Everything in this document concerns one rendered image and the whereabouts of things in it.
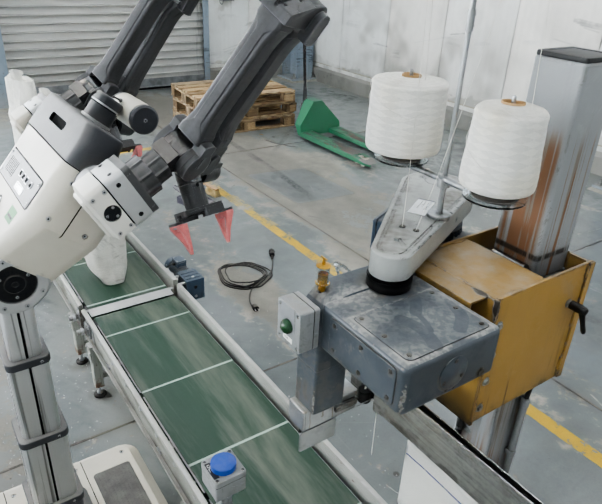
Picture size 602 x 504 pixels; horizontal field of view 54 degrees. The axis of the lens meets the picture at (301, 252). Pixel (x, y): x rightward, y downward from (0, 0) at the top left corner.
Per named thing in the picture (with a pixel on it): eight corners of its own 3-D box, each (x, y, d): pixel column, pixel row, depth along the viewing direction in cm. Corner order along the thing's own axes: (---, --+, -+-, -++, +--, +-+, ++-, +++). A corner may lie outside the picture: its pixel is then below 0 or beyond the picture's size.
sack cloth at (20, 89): (14, 172, 425) (-5, 69, 392) (43, 167, 436) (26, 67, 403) (32, 193, 392) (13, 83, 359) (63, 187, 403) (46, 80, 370)
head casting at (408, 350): (292, 396, 126) (298, 275, 113) (379, 359, 139) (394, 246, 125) (386, 494, 105) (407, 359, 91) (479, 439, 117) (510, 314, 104)
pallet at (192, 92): (171, 94, 694) (170, 81, 687) (262, 87, 750) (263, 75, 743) (197, 111, 632) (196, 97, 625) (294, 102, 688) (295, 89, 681)
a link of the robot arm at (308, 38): (283, -23, 112) (322, 15, 110) (297, -19, 117) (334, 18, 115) (174, 144, 133) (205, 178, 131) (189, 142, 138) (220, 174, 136)
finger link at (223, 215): (243, 238, 139) (230, 199, 138) (216, 247, 136) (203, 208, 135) (230, 240, 145) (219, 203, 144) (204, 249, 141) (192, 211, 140)
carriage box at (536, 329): (391, 364, 144) (408, 249, 130) (484, 324, 161) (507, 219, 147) (469, 426, 126) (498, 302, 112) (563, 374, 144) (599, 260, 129)
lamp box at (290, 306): (276, 335, 116) (278, 296, 112) (296, 328, 118) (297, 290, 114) (298, 355, 111) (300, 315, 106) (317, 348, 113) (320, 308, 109)
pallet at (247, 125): (172, 119, 707) (172, 107, 701) (261, 109, 766) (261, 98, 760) (200, 137, 647) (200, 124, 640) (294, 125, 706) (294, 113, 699)
